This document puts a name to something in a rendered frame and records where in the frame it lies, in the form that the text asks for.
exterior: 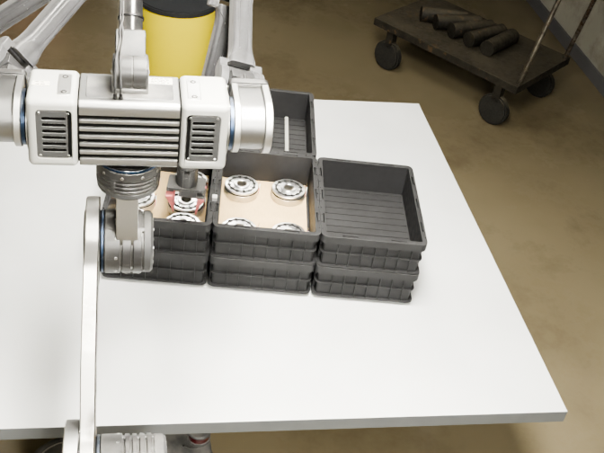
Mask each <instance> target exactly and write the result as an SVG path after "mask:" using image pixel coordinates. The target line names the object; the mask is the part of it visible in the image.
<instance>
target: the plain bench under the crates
mask: <svg viewBox="0 0 604 453"><path fill-rule="evenodd" d="M314 106H315V137H316V159H318V158H319V157H329V158H338V159H347V160H356V161H365V162H374V163H383V164H400V165H408V166H411V167H412V168H413V174H414V179H415V183H416V188H417V191H418V196H419V201H420V205H421V210H422V218H423V223H424V227H425V232H426V236H427V241H428V243H427V247H426V250H425V251H424V252H422V260H421V261H419V269H420V274H419V277H418V280H417V281H414V282H413V285H414V289H413V290H412V291H411V295H412V301H411V302H410V303H399V302H389V301H378V300H367V299H357V298H337V297H327V296H317V295H314V294H313V293H312V291H311V280H310V292H309V293H308V294H295V293H284V292H274V291H263V290H252V289H232V288H221V287H212V286H210V285H209V284H208V276H209V265H208V274H207V282H206V284H204V285H191V284H180V283H169V282H159V281H148V280H128V279H117V278H107V277H104V276H102V273H101V274H100V285H99V297H98V337H97V397H96V430H97V432H96V436H97V435H98V434H101V435H102V434H112V433H122V435H125V433H129V435H132V433H136V434H137V435H139V433H144V434H147V433H148V432H151V434H154V433H163V434H164V435H165V434H192V433H220V432H247V431H301V430H329V429H356V428H384V427H411V426H439V425H467V424H494V423H522V422H563V421H564V418H565V416H566V414H567V410H566V408H565V406H564V403H563V401H562V399H561V397H560V395H559V393H558V391H557V389H556V387H555V384H554V382H553V380H552V378H551V377H550V375H549V373H548V371H547V369H546V365H545V363H544V361H543V360H542V358H541V356H540V354H539V352H538V350H537V347H536V345H535V343H534V342H533V339H532V337H531V335H530V333H529V330H528V328H527V326H526V325H525V323H524V321H523V319H522V317H521V315H520V311H519V310H518V308H517V306H516V304H515V302H514V300H513V298H512V296H511V293H510V292H509V290H508V288H507V285H506V283H505V281H504V279H503V277H502V275H501V273H500V271H499V269H498V267H497V265H496V263H495V261H494V259H493V256H492V254H491V252H490V250H489V248H488V246H487V244H486V242H485V240H484V238H483V236H482V234H481V232H480V229H479V227H478V225H477V224H476V222H475V219H474V217H473V215H472V213H471V211H470V209H469V207H468V206H467V203H466V200H465V198H464V196H463V194H462V192H461V190H460V189H459V187H458V185H457V182H456V180H455V178H454V175H453V173H452V172H451V170H450V168H449V165H448V163H447V161H446V159H445V157H444V155H443V154H442V152H441V150H440V146H439V144H438V142H437V140H436V138H435V137H434V135H433V133H432V131H431V128H430V126H429V124H428V121H427V120H426V118H425V116H424V114H423V112H422V109H421V107H420V105H419V103H400V102H355V101H331V100H314ZM87 196H100V197H101V210H102V205H103V202H104V198H105V193H104V192H103V191H101V189H100V188H99V186H98V184H97V179H96V165H84V164H80V161H78V163H77V164H76V165H45V164H31V163H30V161H29V156H28V147H27V145H23V146H22V147H17V146H16V145H15V144H14V142H0V440H26V439H54V438H63V436H64V427H65V422H66V420H74V419H80V352H81V320H82V288H83V263H84V239H83V237H84V210H85V204H86V197H87Z"/></svg>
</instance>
